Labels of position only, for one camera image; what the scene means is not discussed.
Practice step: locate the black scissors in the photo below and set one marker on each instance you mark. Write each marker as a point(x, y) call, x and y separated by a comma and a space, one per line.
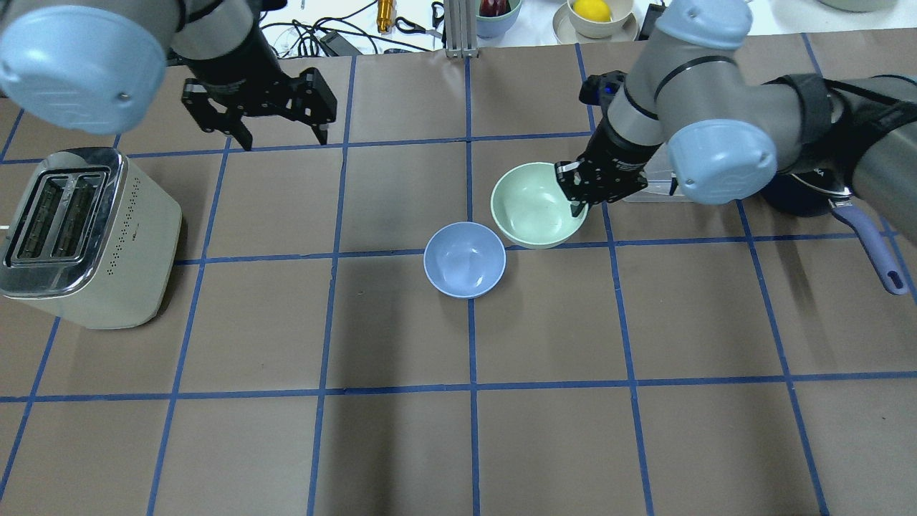
point(406, 26)

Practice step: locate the purple handled frying pan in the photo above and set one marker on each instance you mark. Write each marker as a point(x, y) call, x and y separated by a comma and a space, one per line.
point(821, 191)

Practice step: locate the blue bowl with fruit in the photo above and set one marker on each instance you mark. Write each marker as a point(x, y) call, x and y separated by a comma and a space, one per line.
point(495, 18)

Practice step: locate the silver and cream toaster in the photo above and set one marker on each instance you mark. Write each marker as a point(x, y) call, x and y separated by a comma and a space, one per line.
point(93, 240)

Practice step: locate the cream bowl on plate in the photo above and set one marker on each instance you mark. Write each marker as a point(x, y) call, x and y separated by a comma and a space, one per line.
point(591, 21)

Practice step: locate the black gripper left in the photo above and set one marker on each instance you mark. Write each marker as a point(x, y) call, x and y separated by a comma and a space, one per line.
point(240, 72)

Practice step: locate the black power adapter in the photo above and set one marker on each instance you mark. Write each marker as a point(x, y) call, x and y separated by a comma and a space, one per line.
point(334, 44)

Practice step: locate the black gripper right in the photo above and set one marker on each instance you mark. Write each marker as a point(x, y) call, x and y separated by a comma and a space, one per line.
point(622, 158)

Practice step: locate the yellow lemon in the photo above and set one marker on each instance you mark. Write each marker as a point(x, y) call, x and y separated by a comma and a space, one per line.
point(593, 10)

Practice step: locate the aluminium frame post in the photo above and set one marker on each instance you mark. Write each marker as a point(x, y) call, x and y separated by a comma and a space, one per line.
point(460, 24)

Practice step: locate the yellow screwdriver tool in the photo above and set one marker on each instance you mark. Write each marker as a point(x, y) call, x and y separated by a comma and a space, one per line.
point(385, 16)

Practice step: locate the green bowl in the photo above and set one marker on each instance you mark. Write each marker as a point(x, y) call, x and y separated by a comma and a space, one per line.
point(530, 208)

